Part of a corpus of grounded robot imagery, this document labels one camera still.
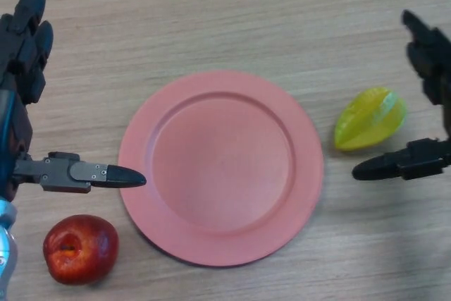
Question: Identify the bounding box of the yellow starfruit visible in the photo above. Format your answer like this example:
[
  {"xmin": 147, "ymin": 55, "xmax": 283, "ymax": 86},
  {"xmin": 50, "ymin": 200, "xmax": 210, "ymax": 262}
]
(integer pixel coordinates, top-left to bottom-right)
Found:
[{"xmin": 333, "ymin": 86, "xmax": 408, "ymax": 152}]

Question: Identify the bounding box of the red apple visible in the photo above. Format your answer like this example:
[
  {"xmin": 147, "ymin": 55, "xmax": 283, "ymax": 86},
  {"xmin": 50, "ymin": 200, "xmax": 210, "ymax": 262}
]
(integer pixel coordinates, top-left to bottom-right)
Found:
[{"xmin": 42, "ymin": 214, "xmax": 120, "ymax": 285}]

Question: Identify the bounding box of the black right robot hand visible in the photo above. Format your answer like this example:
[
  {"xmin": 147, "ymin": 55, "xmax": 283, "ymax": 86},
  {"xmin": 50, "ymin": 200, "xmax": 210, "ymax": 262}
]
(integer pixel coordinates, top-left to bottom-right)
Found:
[{"xmin": 352, "ymin": 9, "xmax": 451, "ymax": 182}]

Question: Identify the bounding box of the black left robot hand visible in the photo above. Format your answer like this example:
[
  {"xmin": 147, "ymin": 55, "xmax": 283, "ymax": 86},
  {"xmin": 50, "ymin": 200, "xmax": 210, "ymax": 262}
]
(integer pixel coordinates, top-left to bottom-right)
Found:
[{"xmin": 0, "ymin": 0, "xmax": 147, "ymax": 200}]

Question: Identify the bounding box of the pink round plate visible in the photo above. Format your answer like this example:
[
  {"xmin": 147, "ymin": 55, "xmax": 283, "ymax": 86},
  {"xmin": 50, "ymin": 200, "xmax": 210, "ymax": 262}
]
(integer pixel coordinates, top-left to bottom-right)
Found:
[{"xmin": 118, "ymin": 70, "xmax": 325, "ymax": 268}]

